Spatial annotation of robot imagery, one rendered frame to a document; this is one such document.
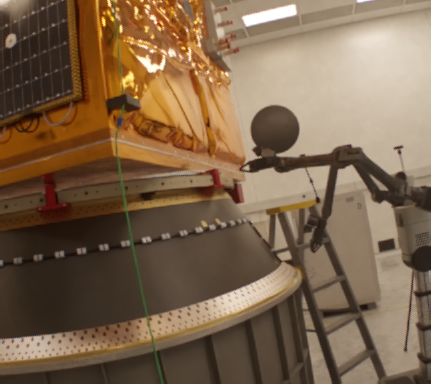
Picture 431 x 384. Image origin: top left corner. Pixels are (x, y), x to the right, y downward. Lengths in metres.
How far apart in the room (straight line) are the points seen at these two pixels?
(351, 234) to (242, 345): 3.87
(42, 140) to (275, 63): 8.70
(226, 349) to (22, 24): 1.34
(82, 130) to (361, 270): 4.53
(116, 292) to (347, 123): 8.36
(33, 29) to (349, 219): 4.52
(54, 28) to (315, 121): 8.37
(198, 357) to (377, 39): 9.15
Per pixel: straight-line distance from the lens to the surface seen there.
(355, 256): 5.39
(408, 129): 9.65
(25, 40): 1.49
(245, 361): 1.66
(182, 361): 1.49
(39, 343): 1.46
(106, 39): 1.39
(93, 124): 1.29
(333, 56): 9.85
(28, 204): 1.63
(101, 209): 1.63
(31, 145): 1.43
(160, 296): 1.50
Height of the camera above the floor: 1.52
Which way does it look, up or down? 6 degrees up
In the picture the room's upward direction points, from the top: 11 degrees counter-clockwise
